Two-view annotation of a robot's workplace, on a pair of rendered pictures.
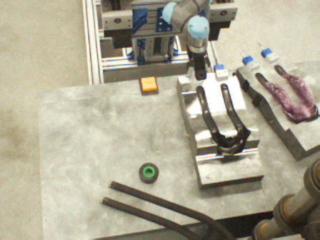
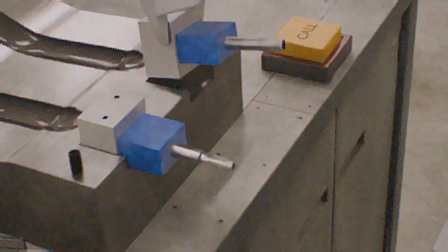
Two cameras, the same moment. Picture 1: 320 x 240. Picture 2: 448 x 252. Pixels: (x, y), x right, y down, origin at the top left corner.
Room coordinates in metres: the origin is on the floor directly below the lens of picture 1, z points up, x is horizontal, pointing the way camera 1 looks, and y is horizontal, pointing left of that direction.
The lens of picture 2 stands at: (1.65, -0.63, 1.32)
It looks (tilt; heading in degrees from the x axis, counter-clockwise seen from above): 35 degrees down; 134
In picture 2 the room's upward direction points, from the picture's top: 3 degrees counter-clockwise
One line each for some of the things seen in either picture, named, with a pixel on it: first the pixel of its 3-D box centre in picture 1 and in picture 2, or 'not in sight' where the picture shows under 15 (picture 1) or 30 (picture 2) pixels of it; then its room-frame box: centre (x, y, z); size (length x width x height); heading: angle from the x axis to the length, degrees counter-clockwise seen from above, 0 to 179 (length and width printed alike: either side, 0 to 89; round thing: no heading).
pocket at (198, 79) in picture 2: not in sight; (181, 89); (1.12, -0.15, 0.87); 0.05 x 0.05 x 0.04; 16
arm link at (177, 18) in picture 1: (180, 14); not in sight; (1.15, -0.03, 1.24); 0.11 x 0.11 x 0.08; 54
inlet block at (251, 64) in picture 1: (246, 59); not in sight; (1.29, -0.38, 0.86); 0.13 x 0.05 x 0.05; 33
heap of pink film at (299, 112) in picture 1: (292, 93); not in sight; (1.09, -0.57, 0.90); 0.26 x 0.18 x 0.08; 33
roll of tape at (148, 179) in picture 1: (148, 173); not in sight; (0.68, 0.02, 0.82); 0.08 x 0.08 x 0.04
